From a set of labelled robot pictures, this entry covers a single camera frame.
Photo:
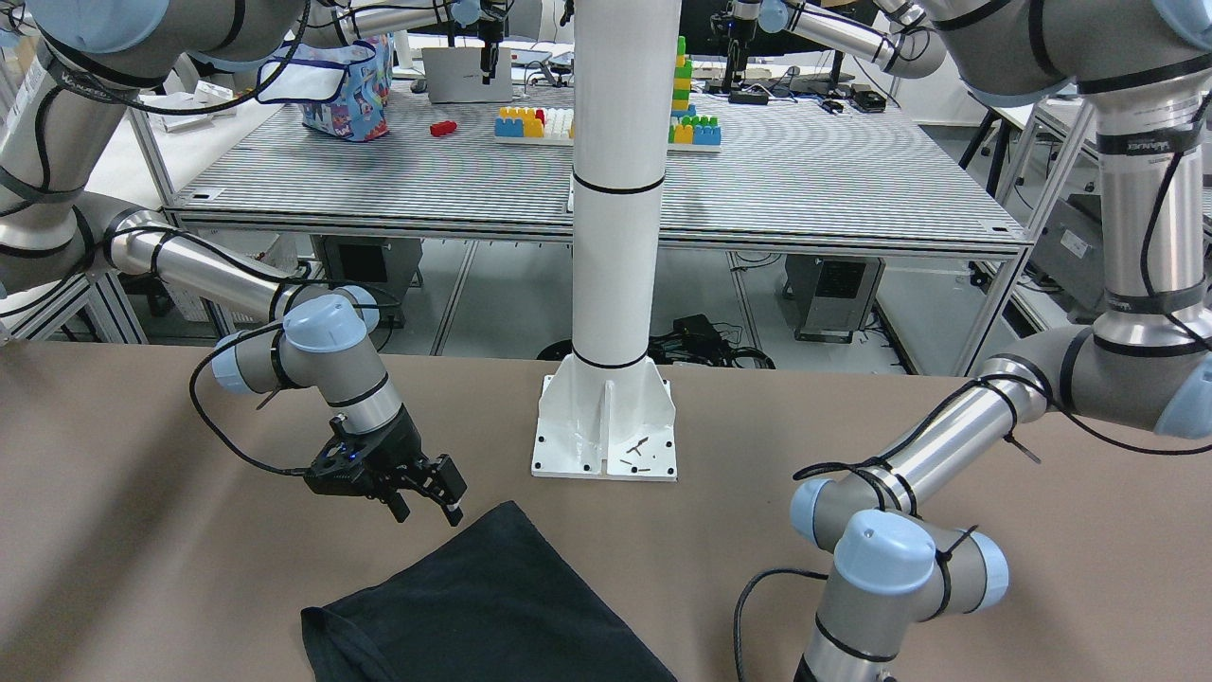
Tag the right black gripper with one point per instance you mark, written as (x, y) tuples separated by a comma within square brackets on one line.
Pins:
[(401, 445)]

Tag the black printed t-shirt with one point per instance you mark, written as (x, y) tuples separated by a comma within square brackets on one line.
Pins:
[(496, 603)]

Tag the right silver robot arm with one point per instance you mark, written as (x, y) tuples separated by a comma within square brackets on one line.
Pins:
[(95, 58)]

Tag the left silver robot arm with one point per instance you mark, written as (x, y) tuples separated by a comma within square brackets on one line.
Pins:
[(1143, 66)]

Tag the white central pillar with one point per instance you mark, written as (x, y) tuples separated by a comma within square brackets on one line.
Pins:
[(607, 412)]

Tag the red toy block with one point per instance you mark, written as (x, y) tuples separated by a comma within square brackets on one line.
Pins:
[(443, 127)]

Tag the toy block set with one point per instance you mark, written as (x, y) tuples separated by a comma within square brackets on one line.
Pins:
[(631, 92)]

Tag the colourful patterned bag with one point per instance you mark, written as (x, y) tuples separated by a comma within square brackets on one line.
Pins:
[(341, 91)]

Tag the grey striped back table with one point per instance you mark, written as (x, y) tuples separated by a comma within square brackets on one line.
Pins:
[(505, 227)]

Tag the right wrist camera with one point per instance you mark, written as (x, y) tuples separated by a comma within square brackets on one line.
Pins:
[(339, 470)]

